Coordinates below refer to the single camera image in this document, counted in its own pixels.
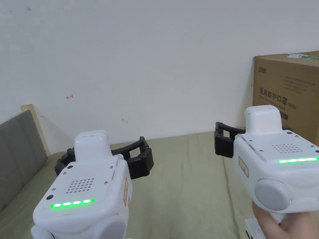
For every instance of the brown cardboard carton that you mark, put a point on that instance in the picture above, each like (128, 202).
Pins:
(286, 79)

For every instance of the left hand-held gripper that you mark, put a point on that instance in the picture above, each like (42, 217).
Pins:
(87, 174)

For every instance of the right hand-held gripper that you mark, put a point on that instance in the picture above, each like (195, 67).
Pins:
(274, 169)

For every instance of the bed with pale green sheet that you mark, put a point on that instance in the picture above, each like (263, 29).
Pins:
(187, 189)

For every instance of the grey padded headboard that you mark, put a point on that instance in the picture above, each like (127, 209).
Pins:
(17, 154)

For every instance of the person's right hand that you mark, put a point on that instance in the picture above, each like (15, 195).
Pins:
(299, 226)

